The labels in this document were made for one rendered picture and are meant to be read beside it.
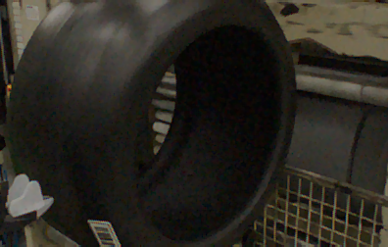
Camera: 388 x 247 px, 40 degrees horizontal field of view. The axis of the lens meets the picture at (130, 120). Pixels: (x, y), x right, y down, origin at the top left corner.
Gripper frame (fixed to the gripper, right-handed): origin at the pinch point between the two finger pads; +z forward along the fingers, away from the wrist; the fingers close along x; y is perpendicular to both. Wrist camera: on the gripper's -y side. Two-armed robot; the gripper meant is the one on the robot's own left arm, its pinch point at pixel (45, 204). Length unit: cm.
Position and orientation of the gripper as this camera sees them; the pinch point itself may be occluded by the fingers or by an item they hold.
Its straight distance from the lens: 88.6
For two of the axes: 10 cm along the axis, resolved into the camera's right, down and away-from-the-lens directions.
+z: 7.5, -1.3, 6.4
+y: 0.4, -9.7, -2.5
